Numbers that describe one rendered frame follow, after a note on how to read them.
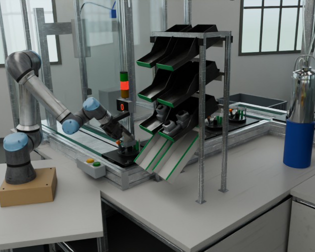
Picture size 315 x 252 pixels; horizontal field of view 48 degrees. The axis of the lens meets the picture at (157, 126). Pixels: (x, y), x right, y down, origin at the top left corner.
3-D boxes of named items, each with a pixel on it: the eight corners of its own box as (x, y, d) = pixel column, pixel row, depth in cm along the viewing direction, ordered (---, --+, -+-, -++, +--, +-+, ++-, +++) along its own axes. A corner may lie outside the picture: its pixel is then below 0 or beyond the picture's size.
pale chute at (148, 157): (151, 174, 175) (145, 169, 173) (139, 165, 186) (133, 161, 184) (184, 129, 179) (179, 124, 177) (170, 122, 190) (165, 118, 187)
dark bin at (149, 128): (153, 135, 171) (146, 123, 167) (140, 128, 182) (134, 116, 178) (196, 103, 179) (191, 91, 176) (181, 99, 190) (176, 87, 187)
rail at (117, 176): (122, 190, 187) (121, 171, 183) (50, 147, 252) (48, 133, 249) (130, 187, 190) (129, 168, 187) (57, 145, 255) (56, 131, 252)
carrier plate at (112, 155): (125, 169, 191) (125, 165, 191) (101, 156, 209) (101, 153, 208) (159, 157, 206) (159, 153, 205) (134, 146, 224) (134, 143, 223)
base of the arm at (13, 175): (4, 186, 176) (2, 168, 173) (5, 175, 190) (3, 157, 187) (36, 181, 181) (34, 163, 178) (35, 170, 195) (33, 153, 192)
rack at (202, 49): (201, 204, 171) (203, 33, 148) (152, 180, 198) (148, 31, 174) (228, 190, 184) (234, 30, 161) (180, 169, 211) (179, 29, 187)
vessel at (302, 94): (306, 125, 198) (313, 56, 186) (283, 120, 208) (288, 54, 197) (318, 120, 206) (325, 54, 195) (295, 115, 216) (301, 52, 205)
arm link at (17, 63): (7, 48, 161) (82, 126, 169) (18, 46, 172) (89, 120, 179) (-9, 65, 164) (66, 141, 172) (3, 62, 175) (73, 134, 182)
